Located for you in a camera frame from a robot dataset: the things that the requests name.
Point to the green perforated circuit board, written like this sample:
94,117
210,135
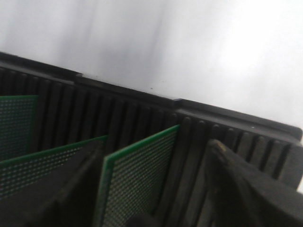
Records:
132,179
17,116
20,172

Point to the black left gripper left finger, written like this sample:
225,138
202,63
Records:
65,198

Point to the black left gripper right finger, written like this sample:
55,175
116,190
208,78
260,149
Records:
243,196

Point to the black slotted board rack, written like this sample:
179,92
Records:
72,108

